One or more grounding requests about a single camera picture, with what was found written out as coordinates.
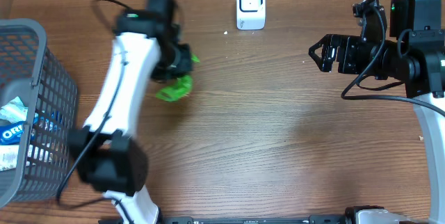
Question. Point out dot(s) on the mint green wipes pack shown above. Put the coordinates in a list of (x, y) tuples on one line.
[(14, 111)]

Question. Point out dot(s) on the blue Oreo cookie pack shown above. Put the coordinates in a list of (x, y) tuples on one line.
[(11, 134)]

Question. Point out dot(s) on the white barcode scanner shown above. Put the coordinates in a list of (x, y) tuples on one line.
[(250, 14)]

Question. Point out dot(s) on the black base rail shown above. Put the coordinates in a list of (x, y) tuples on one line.
[(313, 219)]

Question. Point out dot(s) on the white cream tube gold cap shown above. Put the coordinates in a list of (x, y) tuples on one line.
[(9, 155)]

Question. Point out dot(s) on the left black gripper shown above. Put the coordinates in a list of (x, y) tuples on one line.
[(183, 63)]

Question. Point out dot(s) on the green snack bag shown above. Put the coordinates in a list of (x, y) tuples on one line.
[(179, 88)]

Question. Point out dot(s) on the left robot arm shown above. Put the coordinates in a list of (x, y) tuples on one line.
[(147, 47)]

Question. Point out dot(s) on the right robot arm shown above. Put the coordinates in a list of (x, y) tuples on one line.
[(397, 58)]

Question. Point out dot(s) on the grey plastic mesh basket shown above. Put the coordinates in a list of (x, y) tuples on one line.
[(32, 73)]

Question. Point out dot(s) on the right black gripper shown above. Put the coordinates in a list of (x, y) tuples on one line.
[(346, 62)]

